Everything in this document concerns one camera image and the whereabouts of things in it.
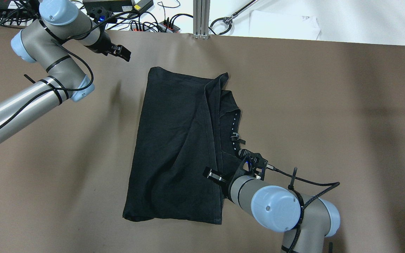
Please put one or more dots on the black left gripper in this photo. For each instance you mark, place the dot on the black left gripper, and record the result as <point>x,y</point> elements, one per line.
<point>102,44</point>

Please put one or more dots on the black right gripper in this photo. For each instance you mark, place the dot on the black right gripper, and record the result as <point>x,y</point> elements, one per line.
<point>217,176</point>

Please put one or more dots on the black printed t-shirt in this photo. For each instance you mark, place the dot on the black printed t-shirt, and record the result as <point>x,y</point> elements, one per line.
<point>187,124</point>

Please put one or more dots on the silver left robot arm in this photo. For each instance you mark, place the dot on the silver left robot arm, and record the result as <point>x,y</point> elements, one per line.
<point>42,42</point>

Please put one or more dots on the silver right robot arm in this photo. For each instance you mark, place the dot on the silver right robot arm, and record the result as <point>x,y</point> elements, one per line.
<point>281,202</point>

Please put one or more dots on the black power adapter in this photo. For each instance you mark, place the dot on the black power adapter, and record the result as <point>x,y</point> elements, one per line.
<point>111,5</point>

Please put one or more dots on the red black power strip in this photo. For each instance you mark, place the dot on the red black power strip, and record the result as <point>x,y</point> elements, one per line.
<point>161,27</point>

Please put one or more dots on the black grabber stick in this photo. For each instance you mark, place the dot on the black grabber stick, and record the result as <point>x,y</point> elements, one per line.
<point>228,21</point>

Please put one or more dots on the aluminium frame post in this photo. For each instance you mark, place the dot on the aluminium frame post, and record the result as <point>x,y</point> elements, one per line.
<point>201,11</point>

